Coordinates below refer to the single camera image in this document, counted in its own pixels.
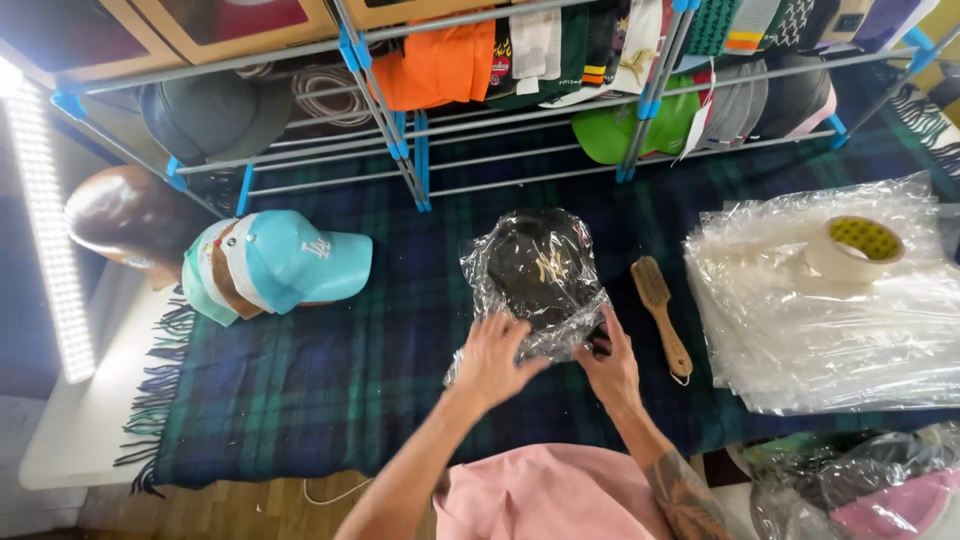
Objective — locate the wooden brush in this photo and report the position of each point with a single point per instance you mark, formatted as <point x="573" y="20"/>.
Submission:
<point x="660" y="315"/>

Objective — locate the heap of bagged clothing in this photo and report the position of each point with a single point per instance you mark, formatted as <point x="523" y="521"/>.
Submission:
<point x="862" y="487"/>

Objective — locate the person's right hand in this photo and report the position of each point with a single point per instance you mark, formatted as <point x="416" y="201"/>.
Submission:
<point x="613" y="375"/>

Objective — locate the roll of clear tape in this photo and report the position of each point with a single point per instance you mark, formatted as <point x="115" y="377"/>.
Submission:
<point x="844" y="259"/>

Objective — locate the brown mannequin head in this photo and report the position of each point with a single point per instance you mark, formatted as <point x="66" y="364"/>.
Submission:
<point x="127" y="214"/>

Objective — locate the white LED light panel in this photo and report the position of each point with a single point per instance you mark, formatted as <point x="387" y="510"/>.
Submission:
<point x="49" y="240"/>

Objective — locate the person's pink shirt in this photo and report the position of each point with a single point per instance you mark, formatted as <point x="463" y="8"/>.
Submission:
<point x="547" y="495"/>

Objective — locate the brown white cap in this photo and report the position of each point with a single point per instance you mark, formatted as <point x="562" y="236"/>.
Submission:
<point x="225" y="281"/>

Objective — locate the black cap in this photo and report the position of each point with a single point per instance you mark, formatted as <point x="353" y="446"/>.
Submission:
<point x="536" y="262"/>

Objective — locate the metal rack with caps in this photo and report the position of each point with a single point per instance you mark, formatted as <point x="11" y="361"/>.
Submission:
<point x="442" y="67"/>

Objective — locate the mint green cap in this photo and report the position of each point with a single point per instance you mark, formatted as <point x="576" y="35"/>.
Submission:
<point x="196" y="289"/>

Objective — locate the black white striped cloth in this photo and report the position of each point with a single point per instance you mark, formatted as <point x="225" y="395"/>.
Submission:
<point x="926" y="124"/>

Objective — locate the turquoise cap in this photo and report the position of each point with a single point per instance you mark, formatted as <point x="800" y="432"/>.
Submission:
<point x="300" y="259"/>

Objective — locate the clear plastic bag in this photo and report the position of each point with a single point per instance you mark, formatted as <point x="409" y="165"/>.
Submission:
<point x="540" y="277"/>

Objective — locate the dark plaid blanket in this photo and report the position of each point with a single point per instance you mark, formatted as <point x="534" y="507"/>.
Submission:
<point x="337" y="375"/>

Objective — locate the stack of clear plastic bags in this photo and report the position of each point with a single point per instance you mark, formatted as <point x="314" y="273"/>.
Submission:
<point x="825" y="337"/>

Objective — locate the person's left hand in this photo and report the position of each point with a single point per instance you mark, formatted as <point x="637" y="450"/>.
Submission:
<point x="491" y="367"/>

